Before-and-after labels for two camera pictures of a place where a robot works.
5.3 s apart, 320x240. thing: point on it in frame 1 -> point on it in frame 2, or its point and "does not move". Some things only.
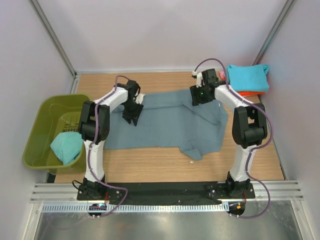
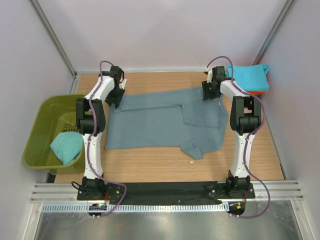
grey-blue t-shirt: [169, 119] does not move
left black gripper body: [132, 110] -> [115, 96]
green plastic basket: [55, 114] does not move
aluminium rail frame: [59, 192] does not move
